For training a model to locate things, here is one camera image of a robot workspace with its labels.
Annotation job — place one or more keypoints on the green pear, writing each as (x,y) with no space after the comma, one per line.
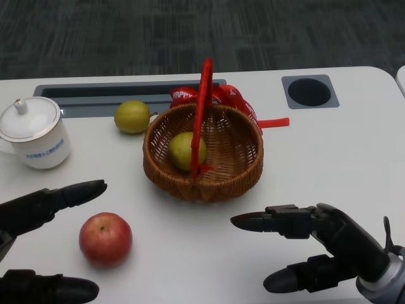
(180,152)
(131,117)

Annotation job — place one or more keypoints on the red apple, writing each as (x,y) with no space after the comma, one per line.
(106,240)

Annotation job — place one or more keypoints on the white lidded ceramic cup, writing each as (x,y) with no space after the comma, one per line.
(34,133)

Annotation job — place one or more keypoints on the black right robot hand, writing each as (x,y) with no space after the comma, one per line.
(348,240)

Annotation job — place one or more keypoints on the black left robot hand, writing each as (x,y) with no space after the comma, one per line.
(28,209)

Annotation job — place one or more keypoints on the grey round table grommet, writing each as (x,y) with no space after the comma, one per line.
(310,92)

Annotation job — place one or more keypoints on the red printed ribbon bow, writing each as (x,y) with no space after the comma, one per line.
(228,93)

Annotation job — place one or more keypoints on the white neighbouring table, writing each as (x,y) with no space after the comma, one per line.
(402,79)

